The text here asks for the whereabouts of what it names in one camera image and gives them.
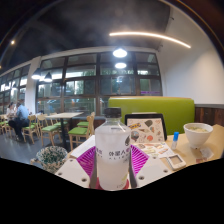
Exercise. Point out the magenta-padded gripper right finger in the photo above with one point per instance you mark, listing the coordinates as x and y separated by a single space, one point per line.
152 168

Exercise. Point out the person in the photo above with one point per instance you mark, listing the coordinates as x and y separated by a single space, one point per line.
11 108
20 116

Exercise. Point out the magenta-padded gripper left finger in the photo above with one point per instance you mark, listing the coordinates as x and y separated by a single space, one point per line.
71 170

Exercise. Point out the long linear ceiling light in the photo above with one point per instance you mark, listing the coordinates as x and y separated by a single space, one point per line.
150 36

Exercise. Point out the wooden dining table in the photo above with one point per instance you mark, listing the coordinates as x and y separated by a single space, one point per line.
64 115

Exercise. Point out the white sticker sheet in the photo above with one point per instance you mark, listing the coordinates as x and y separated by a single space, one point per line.
153 149

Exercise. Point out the sticker-covered black tablet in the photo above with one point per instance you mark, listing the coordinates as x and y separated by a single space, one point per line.
146 128

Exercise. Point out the small grey handheld device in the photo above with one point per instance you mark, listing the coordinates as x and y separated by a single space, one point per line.
176 161

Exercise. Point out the white ceramic bowl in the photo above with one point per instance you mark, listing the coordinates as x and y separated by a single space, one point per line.
197 133

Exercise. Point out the clear plastic water bottle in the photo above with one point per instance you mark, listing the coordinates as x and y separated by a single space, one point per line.
112 156

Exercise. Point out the green speckled ceramic mug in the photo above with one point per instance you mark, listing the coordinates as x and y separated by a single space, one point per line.
50 156

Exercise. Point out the wooden chairs with green seats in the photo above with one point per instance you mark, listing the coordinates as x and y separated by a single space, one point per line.
50 128

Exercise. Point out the small blue-capped white bottle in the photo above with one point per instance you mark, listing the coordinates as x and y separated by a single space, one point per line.
175 141

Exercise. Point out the round pendant ceiling lamps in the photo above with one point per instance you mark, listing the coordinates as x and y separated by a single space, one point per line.
120 52

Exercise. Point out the small clear plastic wrapper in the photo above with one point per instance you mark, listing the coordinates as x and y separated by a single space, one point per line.
206 153

